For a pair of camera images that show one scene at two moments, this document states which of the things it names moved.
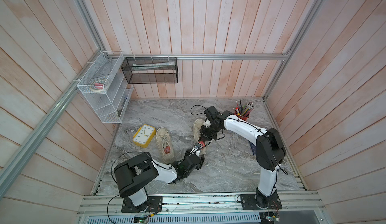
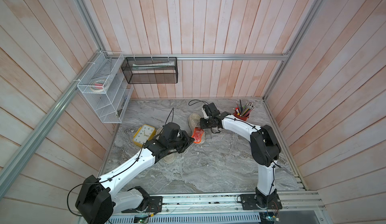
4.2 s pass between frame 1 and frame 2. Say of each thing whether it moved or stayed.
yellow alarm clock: stayed
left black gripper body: moved
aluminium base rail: stayed
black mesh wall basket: stayed
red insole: moved
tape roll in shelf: stayed
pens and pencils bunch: stayed
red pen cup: stayed
